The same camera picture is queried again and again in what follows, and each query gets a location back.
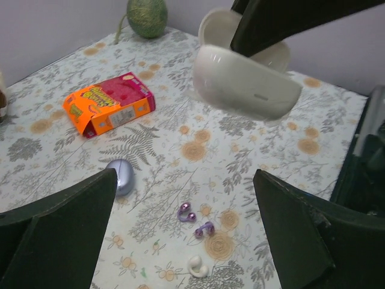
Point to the brown white plush toy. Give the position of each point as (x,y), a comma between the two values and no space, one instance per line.
(3,98)

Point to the floral table mat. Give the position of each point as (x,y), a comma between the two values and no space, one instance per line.
(184,151)

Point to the green melon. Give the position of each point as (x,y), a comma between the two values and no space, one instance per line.
(147,18)

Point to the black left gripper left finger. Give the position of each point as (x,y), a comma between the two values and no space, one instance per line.
(55,242)

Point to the purple clip earbud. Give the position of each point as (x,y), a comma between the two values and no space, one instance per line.
(208,228)
(184,213)

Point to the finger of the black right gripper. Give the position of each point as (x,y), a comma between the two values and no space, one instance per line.
(266,22)

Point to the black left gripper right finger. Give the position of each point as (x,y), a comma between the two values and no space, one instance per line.
(316,243)

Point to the white clip earbud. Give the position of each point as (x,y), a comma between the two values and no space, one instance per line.
(196,268)

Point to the purple earbud charging case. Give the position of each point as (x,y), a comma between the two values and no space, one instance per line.
(125,176)

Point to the orange pink sponge box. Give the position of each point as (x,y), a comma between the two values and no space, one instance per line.
(104,106)

